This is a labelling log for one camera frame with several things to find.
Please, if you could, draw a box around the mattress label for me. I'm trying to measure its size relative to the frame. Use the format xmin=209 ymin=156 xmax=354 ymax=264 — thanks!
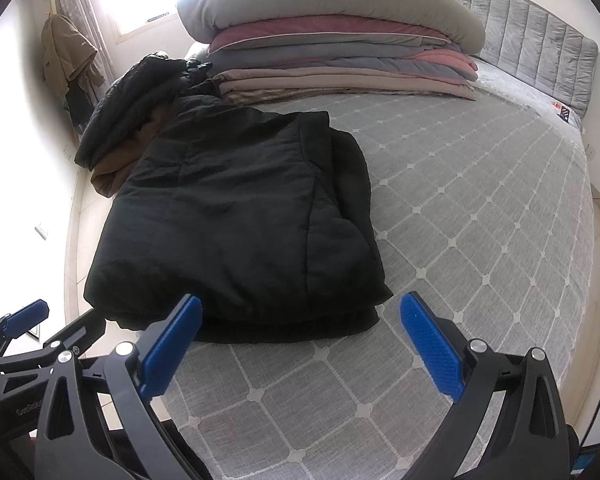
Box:
xmin=550 ymin=100 xmax=575 ymax=124

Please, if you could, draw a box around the beige folded blanket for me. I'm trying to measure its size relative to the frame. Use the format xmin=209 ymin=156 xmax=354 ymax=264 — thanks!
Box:
xmin=211 ymin=66 xmax=477 ymax=107

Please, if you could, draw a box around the grey patterned bed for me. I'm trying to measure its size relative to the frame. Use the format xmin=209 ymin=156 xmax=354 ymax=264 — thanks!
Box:
xmin=65 ymin=42 xmax=597 ymax=480

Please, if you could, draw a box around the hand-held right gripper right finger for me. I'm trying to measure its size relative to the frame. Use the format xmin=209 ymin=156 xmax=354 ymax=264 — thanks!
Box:
xmin=399 ymin=291 xmax=580 ymax=480

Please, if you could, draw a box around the grey padded headboard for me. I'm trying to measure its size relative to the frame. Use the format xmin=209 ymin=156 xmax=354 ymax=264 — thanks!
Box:
xmin=411 ymin=0 xmax=600 ymax=117

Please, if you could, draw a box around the black quilted jacket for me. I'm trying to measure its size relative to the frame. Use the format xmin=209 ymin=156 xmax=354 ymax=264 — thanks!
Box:
xmin=74 ymin=51 xmax=221 ymax=171

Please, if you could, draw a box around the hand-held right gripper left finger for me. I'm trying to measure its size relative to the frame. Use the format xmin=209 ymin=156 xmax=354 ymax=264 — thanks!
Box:
xmin=34 ymin=294 xmax=215 ymax=480

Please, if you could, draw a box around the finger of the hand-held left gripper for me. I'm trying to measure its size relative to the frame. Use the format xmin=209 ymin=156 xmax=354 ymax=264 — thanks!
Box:
xmin=0 ymin=299 xmax=49 ymax=357
xmin=40 ymin=309 xmax=108 ymax=362

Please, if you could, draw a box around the khaki hanging coat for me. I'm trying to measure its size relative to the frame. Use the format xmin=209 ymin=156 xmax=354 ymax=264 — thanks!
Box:
xmin=41 ymin=12 xmax=106 ymax=97

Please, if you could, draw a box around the brown garment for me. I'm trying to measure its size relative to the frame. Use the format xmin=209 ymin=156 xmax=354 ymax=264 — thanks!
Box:
xmin=90 ymin=104 xmax=177 ymax=199

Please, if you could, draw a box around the pale grey duvet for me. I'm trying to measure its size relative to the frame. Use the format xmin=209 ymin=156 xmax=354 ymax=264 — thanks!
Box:
xmin=176 ymin=0 xmax=487 ymax=57

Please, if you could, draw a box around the large black padded coat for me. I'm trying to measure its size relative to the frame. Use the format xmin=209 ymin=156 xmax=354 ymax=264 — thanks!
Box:
xmin=82 ymin=94 xmax=395 ymax=345

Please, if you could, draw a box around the dusky pink folded blanket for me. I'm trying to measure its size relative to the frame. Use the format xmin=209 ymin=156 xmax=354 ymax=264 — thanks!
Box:
xmin=209 ymin=14 xmax=463 ymax=55

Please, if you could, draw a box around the dark hanging garment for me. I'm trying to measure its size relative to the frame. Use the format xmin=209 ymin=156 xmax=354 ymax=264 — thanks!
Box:
xmin=66 ymin=74 xmax=100 ymax=135

